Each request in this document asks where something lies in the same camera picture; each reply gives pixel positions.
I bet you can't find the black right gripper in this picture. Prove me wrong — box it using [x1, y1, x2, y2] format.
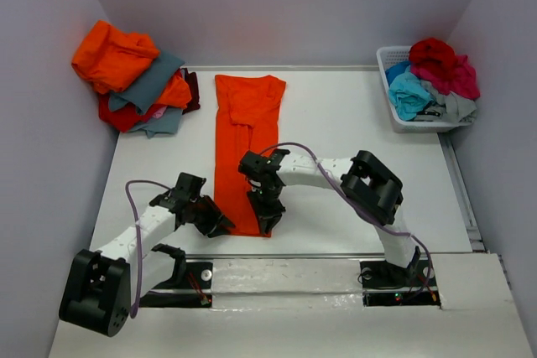
[247, 184, 286, 234]

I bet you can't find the orange t shirt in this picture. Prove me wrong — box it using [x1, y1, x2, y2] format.
[214, 75, 286, 236]

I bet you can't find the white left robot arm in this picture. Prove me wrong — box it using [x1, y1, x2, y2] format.
[59, 173, 234, 337]

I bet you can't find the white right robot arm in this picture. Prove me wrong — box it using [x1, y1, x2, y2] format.
[238, 148, 420, 284]

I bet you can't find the pink folded shirt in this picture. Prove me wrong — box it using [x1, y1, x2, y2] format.
[152, 106, 167, 119]

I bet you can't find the red folded shirt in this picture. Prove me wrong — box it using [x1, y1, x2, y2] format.
[98, 75, 191, 132]

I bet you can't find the dark maroon folded shirt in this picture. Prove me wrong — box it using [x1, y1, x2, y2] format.
[182, 68, 201, 114]

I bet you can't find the grey-blue folded shirt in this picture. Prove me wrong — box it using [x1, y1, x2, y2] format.
[110, 51, 184, 113]

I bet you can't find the orange folded shirt on pile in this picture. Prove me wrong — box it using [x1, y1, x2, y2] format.
[71, 20, 160, 95]

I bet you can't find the teal shirt in basket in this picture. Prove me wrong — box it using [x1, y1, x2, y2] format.
[385, 60, 433, 122]

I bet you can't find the white plastic laundry basket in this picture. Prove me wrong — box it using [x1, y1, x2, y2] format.
[376, 45, 470, 133]

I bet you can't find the grey shirt in basket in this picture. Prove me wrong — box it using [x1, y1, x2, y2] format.
[415, 80, 477, 124]

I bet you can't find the red shirt in basket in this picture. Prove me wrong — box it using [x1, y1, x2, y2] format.
[409, 38, 457, 79]

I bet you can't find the magenta shirt in basket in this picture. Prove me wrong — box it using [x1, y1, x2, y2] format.
[410, 54, 481, 100]

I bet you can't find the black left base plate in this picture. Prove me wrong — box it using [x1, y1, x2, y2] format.
[140, 261, 213, 309]

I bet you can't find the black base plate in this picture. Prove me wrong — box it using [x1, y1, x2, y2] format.
[140, 261, 213, 309]
[357, 260, 441, 308]

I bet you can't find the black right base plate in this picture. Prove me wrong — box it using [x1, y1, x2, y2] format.
[357, 260, 441, 308]

